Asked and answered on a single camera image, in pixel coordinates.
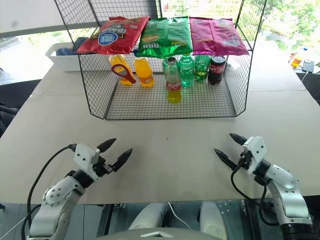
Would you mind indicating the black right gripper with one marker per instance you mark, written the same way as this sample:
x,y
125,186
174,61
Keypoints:
x,y
245,158

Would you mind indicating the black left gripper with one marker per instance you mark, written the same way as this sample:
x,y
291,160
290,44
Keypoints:
x,y
103,168

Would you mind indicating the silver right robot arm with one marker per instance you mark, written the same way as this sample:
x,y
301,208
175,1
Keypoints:
x,y
285,185

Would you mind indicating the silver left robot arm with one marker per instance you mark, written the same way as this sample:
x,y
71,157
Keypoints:
x,y
57,192

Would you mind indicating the dark red plastic loop handle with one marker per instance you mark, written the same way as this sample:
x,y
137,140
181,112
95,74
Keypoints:
x,y
130,78

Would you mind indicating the dark cola plastic bottle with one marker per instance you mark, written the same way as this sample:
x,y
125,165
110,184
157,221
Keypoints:
x,y
216,72

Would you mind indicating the orange soda plastic bottle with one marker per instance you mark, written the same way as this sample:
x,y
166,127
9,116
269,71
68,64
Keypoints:
x,y
123,62
143,72

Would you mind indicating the glass bottle yellow drink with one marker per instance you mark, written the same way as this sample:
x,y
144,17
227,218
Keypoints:
x,y
173,86

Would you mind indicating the green soda plastic bottle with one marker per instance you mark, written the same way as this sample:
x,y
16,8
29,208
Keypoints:
x,y
202,68
186,72

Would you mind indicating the white rounded robot leg cover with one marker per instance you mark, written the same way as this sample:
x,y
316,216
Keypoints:
x,y
212,220
150,215

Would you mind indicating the grey robot torso top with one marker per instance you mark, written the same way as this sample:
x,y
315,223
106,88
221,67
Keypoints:
x,y
165,235

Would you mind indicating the dark furniture piece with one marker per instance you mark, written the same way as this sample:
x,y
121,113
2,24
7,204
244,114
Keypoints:
x,y
310,87

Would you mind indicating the white plastic bin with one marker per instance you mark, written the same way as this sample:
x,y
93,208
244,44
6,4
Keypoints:
x,y
63,62

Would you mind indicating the orange small object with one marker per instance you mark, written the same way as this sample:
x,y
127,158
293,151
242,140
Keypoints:
x,y
297,61

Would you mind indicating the dark blue bag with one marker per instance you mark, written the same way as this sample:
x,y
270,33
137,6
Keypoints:
x,y
66,51

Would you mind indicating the black phone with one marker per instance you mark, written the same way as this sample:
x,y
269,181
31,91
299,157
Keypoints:
x,y
308,66

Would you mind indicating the magenta chip bag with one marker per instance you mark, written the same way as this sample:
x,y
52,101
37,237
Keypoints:
x,y
217,37

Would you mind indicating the red chip bag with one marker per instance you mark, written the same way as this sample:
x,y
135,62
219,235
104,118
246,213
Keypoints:
x,y
113,35

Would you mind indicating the green chip bag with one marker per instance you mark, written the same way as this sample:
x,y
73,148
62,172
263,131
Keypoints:
x,y
163,37

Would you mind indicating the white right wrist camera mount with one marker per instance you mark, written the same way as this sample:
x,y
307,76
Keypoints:
x,y
256,150

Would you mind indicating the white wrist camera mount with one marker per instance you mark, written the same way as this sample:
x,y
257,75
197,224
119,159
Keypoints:
x,y
256,150
83,156

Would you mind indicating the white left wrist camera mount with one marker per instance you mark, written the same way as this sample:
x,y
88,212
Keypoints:
x,y
83,156

